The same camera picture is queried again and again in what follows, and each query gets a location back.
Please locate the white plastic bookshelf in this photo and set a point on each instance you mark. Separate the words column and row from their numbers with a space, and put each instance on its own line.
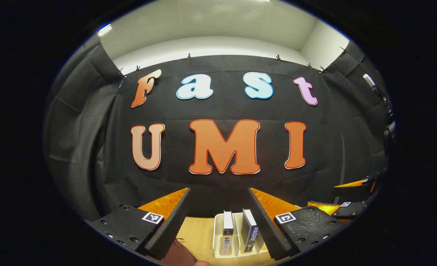
column 217, row 232

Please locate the maroon schoolbag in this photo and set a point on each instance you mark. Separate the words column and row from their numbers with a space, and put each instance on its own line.
column 179, row 255

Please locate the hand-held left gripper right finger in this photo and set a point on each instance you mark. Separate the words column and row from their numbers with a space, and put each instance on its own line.
column 268, row 229

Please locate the white book night scene cover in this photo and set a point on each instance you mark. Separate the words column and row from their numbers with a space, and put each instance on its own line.
column 249, row 232

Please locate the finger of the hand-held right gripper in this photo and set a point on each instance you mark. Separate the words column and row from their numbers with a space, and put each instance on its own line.
column 351, row 210
column 375, row 183

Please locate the white book portrait cover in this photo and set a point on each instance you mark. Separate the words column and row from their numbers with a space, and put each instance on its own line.
column 228, row 229

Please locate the ceiling light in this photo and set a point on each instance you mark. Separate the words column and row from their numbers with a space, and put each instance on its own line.
column 104, row 29

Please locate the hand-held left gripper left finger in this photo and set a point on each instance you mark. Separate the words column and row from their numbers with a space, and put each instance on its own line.
column 174, row 225

